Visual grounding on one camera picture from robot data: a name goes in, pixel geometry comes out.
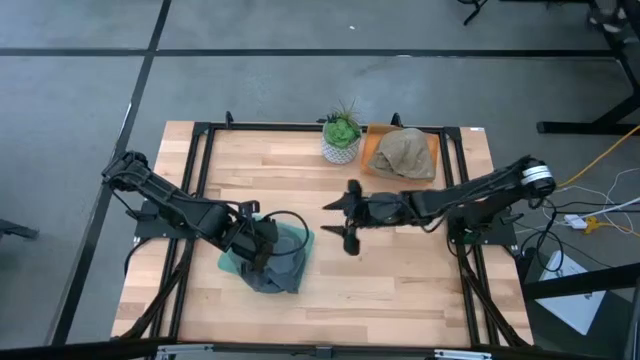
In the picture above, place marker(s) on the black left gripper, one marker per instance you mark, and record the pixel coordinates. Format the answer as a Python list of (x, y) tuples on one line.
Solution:
[(252, 237)]

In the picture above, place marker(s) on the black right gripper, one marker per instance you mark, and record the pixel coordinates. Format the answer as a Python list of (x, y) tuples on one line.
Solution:
[(365, 212)]

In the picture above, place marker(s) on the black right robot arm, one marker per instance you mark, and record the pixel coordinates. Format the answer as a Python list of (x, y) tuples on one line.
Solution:
[(475, 197)]

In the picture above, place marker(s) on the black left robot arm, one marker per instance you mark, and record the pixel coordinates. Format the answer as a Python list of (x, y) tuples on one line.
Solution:
[(170, 202)]

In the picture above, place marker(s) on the teal plastic tray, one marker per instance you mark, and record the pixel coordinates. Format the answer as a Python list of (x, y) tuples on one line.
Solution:
[(227, 262)]

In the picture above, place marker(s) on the orange plastic tray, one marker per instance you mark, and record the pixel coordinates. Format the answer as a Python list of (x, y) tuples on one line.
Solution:
[(370, 150)]

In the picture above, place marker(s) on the potted succulent in white pot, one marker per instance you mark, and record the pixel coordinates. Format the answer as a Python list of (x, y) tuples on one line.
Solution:
[(340, 135)]

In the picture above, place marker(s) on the black overhead rig beam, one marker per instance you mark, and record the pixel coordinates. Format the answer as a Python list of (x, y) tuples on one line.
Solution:
[(75, 351)]

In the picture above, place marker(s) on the white power strip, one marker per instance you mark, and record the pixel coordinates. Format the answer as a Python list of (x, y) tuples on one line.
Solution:
[(575, 221)]

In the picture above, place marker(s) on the black chair base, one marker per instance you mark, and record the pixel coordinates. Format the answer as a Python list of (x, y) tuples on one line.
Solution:
[(472, 12)]

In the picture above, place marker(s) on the white flat board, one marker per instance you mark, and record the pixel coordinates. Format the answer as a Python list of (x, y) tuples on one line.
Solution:
[(570, 300)]

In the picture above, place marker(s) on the black desk leg bar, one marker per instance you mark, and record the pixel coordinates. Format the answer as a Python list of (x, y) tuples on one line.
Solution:
[(575, 285)]

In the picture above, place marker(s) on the dark floor stand foot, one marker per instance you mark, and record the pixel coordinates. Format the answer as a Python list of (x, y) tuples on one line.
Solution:
[(15, 230)]

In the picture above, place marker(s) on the person's foot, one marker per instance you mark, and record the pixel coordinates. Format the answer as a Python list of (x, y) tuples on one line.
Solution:
[(607, 20)]

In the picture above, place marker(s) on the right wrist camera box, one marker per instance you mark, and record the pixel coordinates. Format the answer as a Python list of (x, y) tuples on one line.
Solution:
[(386, 208)]

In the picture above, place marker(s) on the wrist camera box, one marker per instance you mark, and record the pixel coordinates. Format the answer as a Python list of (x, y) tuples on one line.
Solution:
[(250, 206), (386, 208)]

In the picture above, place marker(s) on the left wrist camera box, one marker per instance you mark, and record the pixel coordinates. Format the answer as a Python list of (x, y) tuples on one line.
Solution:
[(250, 206)]

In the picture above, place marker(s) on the black aluminium table frame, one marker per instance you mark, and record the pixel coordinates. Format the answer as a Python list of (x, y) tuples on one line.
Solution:
[(280, 126)]

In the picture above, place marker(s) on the silver aluminium frame bracket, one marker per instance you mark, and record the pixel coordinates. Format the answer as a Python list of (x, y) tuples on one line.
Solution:
[(462, 355), (185, 350)]

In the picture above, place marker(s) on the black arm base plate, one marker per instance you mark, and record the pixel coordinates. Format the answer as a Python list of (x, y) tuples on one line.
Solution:
[(500, 232), (150, 227)]

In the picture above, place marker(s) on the black desk frame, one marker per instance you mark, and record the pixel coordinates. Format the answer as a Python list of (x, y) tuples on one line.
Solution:
[(585, 127)]

